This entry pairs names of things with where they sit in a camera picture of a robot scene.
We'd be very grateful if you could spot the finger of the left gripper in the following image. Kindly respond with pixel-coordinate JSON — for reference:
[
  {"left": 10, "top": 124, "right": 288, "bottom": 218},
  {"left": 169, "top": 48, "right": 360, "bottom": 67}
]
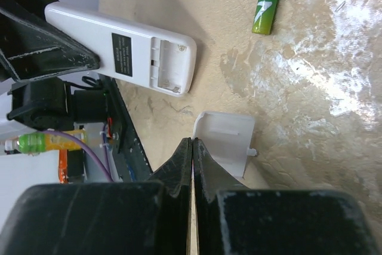
[{"left": 1, "top": 0, "right": 100, "bottom": 82}]

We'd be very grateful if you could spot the green battery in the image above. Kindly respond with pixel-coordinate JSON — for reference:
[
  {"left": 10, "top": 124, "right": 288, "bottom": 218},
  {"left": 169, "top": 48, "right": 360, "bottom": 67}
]
[{"left": 252, "top": 0, "right": 279, "bottom": 35}]

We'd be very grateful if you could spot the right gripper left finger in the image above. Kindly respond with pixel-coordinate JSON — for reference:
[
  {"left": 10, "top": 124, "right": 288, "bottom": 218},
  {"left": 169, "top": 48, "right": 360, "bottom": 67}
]
[{"left": 13, "top": 138, "right": 192, "bottom": 254}]

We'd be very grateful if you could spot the white remote control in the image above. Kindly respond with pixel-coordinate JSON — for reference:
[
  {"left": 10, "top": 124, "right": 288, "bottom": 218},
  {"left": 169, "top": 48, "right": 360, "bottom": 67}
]
[{"left": 44, "top": 2, "right": 197, "bottom": 97}]

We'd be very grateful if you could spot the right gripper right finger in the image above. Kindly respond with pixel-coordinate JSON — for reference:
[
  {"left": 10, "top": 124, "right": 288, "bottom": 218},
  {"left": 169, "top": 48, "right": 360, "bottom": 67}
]
[{"left": 193, "top": 139, "right": 379, "bottom": 254}]

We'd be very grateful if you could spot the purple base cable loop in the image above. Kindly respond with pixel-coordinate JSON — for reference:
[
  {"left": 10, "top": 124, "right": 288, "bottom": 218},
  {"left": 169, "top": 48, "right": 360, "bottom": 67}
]
[{"left": 38, "top": 129, "right": 116, "bottom": 183}]

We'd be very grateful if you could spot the white battery cover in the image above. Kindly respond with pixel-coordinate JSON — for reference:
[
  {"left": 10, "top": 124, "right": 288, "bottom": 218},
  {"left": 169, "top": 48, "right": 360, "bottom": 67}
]
[{"left": 193, "top": 111, "right": 257, "bottom": 178}]

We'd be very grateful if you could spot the green capped orange bottle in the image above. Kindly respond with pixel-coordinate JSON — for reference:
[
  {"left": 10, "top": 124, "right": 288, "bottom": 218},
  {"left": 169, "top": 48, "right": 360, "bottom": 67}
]
[{"left": 4, "top": 133, "right": 82, "bottom": 154}]

